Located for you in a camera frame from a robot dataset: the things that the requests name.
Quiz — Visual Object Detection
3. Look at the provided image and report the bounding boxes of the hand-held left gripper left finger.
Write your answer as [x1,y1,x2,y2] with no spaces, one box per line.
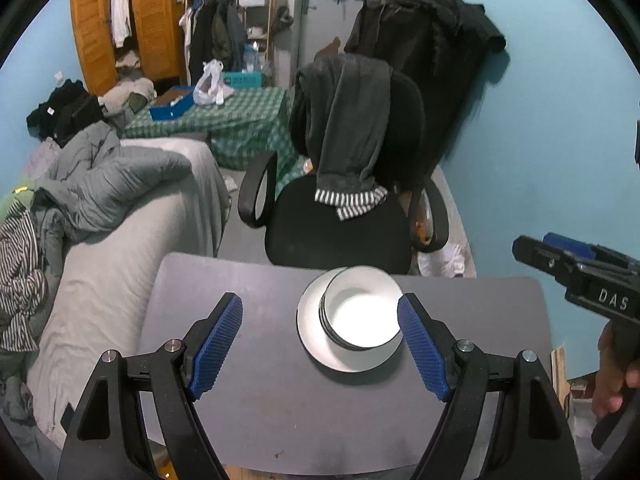
[56,291,244,480]

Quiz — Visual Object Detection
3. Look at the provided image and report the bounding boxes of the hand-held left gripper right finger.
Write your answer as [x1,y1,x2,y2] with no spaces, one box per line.
[396,292,583,480]

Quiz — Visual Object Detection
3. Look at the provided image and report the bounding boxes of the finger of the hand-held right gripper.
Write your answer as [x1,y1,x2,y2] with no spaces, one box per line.
[544,232,640,275]
[512,235,581,291]

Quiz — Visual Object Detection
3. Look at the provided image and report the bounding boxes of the white plate with black rim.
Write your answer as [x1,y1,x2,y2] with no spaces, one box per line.
[296,266,405,372]

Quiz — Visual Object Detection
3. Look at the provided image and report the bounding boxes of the person's right hand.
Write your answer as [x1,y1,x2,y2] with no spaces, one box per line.
[592,321,633,417]

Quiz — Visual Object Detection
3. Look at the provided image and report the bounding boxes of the crumpled white bag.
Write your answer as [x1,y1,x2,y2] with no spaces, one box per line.
[417,244,468,278]

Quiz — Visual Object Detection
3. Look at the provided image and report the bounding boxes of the light wooden boards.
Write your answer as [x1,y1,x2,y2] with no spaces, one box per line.
[550,345,573,421]

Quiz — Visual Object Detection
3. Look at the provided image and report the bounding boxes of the orange snack bag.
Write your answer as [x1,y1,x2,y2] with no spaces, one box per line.
[412,195,436,251]

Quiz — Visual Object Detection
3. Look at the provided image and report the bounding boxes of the grey bed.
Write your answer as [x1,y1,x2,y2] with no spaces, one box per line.
[25,139,232,448]

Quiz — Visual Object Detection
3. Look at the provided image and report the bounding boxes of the black office chair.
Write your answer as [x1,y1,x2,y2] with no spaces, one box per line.
[237,60,451,276]

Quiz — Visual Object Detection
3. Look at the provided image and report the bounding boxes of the clear plastic bag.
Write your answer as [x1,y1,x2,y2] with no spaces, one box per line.
[567,385,616,480]

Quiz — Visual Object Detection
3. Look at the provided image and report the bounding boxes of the grey duvet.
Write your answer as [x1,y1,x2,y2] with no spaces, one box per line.
[35,122,193,243]

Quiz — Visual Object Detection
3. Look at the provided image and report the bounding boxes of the grey-green garment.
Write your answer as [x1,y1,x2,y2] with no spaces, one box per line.
[0,350,36,421]

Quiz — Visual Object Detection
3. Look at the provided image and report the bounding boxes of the black and white striped shirt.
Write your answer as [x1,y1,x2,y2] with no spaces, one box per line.
[0,202,51,353]

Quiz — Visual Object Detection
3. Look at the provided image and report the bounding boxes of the black hanging coat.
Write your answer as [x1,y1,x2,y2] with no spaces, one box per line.
[344,0,508,171]

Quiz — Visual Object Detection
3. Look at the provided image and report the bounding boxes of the green checkered tablecloth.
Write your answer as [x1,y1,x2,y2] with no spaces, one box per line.
[122,86,301,186]

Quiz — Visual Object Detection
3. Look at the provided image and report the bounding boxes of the grey hooded jacket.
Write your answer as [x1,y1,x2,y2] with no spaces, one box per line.
[290,55,392,222]

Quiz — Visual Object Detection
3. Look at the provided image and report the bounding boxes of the blue flat box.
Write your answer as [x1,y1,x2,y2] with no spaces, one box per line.
[149,89,195,122]

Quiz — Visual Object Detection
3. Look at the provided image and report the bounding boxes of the white plastic bag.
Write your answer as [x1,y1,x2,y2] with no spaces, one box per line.
[192,58,235,107]

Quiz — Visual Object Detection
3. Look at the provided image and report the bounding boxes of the pile of beige clothes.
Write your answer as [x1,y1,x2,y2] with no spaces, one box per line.
[97,77,157,116]

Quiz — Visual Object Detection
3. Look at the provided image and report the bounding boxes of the pile of black clothes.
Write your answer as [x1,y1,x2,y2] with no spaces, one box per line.
[26,79,108,143]

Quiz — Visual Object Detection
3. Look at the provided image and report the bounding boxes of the grey door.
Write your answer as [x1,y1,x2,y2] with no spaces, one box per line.
[295,0,401,61]

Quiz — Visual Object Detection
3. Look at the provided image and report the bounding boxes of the orange wooden wardrobe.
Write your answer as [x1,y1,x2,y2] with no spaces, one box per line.
[69,0,187,97]

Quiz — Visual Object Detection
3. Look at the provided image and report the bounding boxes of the light wooden shelf rack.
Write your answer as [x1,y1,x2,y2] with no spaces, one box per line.
[236,0,281,76]

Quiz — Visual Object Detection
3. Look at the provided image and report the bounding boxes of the white hanging shirt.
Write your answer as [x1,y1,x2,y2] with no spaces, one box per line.
[109,0,133,50]

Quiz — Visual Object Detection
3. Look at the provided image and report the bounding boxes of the dark clothes on rail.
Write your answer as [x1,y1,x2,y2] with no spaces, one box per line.
[179,0,249,86]

